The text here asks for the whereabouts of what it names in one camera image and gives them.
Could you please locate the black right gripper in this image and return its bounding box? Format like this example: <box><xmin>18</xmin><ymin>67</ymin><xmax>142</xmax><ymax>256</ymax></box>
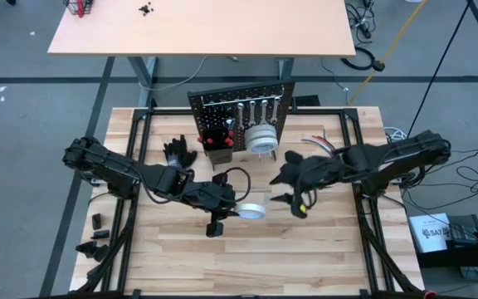
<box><xmin>269</xmin><ymin>149</ymin><xmax>344</xmax><ymax>219</ymax></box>

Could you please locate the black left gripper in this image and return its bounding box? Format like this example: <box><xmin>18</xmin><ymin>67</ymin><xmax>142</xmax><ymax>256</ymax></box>
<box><xmin>180</xmin><ymin>172</ymin><xmax>240</xmax><ymax>238</ymax></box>

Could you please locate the black plastic bin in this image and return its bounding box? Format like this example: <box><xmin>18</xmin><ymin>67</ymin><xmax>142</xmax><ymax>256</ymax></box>
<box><xmin>200</xmin><ymin>128</ymin><xmax>235</xmax><ymax>168</ymax></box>

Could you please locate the black grey work glove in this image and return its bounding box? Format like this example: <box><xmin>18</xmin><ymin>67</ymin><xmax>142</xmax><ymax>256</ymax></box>
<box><xmin>163</xmin><ymin>134</ymin><xmax>199</xmax><ymax>169</ymax></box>

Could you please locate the black perforated pegboard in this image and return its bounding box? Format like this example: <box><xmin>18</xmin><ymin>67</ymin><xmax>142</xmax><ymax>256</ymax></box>
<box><xmin>187</xmin><ymin>81</ymin><xmax>297</xmax><ymax>167</ymax></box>

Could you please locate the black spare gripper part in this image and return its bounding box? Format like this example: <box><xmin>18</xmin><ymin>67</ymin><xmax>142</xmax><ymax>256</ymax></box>
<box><xmin>75</xmin><ymin>240</ymin><xmax>111</xmax><ymax>263</ymax></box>

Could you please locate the white printed box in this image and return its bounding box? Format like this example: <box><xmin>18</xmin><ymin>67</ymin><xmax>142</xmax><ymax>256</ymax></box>
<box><xmin>407</xmin><ymin>212</ymin><xmax>453</xmax><ymax>255</ymax></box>

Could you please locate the light wooden side table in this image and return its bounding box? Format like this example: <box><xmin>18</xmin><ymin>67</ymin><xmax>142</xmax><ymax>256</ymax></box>
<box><xmin>46</xmin><ymin>0</ymin><xmax>358</xmax><ymax>107</ymax></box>

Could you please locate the thin black strut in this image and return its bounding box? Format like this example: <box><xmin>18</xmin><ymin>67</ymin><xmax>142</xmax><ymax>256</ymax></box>
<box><xmin>407</xmin><ymin>0</ymin><xmax>472</xmax><ymax>138</ymax></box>

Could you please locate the black equipment shelf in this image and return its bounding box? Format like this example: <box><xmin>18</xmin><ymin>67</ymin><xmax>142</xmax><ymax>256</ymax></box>
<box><xmin>412</xmin><ymin>213</ymin><xmax>478</xmax><ymax>287</ymax></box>

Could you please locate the black left camera cable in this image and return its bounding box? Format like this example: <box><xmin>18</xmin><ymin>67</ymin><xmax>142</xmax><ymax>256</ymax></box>
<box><xmin>221</xmin><ymin>166</ymin><xmax>251</xmax><ymax>204</ymax></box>

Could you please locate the coloured wire bundle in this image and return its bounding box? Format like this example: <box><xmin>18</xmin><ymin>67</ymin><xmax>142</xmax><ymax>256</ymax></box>
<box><xmin>300</xmin><ymin>128</ymin><xmax>339</xmax><ymax>154</ymax></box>

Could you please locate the black flat base plate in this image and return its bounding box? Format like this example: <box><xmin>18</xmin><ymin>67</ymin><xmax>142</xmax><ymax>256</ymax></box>
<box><xmin>295</xmin><ymin>94</ymin><xmax>321</xmax><ymax>107</ymax></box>

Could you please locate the white cable bundle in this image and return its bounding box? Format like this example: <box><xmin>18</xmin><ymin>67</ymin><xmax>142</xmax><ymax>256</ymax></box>
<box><xmin>383</xmin><ymin>125</ymin><xmax>408</xmax><ymax>145</ymax></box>

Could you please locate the coiled black cable with plug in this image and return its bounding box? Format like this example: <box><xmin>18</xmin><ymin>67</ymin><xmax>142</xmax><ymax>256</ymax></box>
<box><xmin>340</xmin><ymin>45</ymin><xmax>387</xmax><ymax>73</ymax></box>

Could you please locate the tangle of black cables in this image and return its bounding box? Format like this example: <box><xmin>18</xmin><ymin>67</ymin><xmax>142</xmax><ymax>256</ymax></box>
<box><xmin>400</xmin><ymin>147</ymin><xmax>478</xmax><ymax>213</ymax></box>

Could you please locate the black power strip with cables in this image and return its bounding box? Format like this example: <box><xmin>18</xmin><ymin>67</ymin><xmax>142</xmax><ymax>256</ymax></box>
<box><xmin>344</xmin><ymin>0</ymin><xmax>378</xmax><ymax>46</ymax></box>

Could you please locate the black wire basket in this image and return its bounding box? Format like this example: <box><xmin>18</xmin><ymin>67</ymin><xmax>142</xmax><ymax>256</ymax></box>
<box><xmin>62</xmin><ymin>0</ymin><xmax>99</xmax><ymax>17</ymax></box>

